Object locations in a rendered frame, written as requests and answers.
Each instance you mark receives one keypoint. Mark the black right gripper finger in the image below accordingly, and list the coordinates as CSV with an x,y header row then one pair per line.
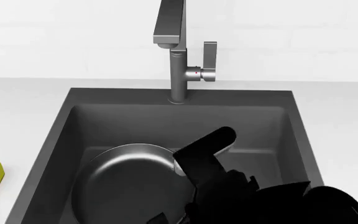
x,y
158,219
202,170

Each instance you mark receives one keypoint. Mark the dark grey frying pan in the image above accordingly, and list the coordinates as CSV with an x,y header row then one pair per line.
x,y
126,184

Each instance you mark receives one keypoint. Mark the dark grey kitchen sink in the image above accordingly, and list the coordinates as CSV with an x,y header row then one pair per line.
x,y
259,126

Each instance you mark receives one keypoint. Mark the grey metal faucet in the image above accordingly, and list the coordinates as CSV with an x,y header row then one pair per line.
x,y
178,77

